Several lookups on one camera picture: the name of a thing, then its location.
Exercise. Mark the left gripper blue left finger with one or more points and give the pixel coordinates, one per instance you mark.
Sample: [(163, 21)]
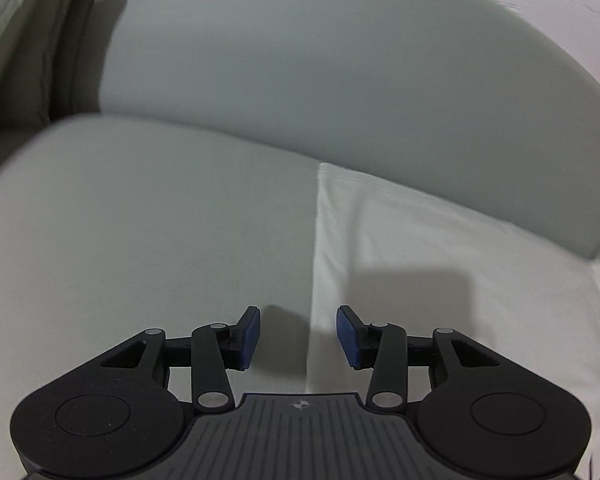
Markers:
[(231, 345)]

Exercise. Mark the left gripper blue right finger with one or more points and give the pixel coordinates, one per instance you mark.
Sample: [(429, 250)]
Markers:
[(366, 344)]

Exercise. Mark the light grey shirt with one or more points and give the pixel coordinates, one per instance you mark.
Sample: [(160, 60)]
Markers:
[(396, 255)]

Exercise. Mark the grey sofa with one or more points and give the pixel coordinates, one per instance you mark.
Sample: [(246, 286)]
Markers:
[(176, 182)]

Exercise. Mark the grey back pillow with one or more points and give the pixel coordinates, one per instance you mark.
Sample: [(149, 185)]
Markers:
[(30, 32)]

